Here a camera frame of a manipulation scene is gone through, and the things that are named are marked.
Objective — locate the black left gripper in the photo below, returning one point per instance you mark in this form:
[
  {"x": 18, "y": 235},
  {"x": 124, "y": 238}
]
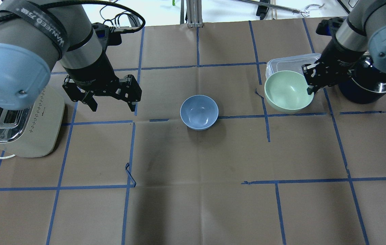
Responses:
[{"x": 92, "y": 72}]

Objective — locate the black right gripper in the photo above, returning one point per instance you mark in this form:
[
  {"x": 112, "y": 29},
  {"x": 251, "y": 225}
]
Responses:
[{"x": 336, "y": 56}]

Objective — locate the green bowl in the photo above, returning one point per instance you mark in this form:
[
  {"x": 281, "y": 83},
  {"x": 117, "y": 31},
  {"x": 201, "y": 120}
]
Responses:
[{"x": 286, "y": 92}]

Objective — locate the blue bowl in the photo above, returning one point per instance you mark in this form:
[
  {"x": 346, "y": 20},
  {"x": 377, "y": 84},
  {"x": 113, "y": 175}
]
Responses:
[{"x": 199, "y": 112}]

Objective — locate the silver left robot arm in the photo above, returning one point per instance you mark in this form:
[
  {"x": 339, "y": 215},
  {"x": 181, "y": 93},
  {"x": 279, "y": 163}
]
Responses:
[{"x": 35, "y": 34}]

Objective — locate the clear plastic food container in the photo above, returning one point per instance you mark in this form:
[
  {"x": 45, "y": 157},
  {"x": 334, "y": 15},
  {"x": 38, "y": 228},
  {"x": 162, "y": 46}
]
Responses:
[{"x": 293, "y": 63}]

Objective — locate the dark blue pot with lid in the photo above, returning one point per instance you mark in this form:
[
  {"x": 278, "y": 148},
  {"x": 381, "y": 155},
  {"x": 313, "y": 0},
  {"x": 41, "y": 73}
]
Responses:
[{"x": 366, "y": 84}]

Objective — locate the cream toaster with chrome top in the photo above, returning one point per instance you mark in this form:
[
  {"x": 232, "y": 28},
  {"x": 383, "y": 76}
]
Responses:
[{"x": 33, "y": 132}]

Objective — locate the aluminium frame post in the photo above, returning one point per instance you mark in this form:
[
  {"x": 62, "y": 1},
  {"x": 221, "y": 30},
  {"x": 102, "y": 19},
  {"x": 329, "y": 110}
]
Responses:
[{"x": 191, "y": 13}]

